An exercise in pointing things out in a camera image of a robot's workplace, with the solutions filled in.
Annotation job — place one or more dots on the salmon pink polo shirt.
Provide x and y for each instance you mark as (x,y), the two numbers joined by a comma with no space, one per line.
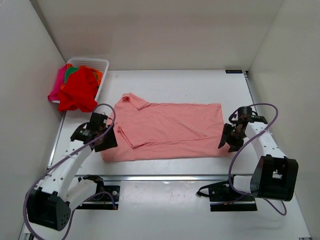
(157,131)

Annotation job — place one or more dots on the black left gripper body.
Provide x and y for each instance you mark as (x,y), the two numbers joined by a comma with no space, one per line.
(104,128)

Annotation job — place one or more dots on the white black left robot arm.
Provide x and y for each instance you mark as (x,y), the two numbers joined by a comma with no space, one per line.
(53,199)

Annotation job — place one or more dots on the dark label on table edge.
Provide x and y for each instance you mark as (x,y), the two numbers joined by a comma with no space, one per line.
(233,71)

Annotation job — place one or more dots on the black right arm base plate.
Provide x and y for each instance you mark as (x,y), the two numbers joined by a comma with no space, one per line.
(223,198)

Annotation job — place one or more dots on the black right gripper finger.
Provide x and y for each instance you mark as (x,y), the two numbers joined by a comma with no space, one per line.
(226,136)
(235,144)

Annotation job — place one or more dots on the red t shirt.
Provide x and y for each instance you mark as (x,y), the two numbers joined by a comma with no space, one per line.
(79,92)

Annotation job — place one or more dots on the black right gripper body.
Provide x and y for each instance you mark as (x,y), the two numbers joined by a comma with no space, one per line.
(239,132)

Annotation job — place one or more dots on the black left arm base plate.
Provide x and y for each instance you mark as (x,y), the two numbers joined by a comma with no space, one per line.
(108,201)

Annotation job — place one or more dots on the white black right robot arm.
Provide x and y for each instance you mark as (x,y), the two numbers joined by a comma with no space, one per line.
(275,174)

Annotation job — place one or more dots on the magenta pink t shirt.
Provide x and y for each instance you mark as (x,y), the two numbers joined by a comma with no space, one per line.
(54,94)

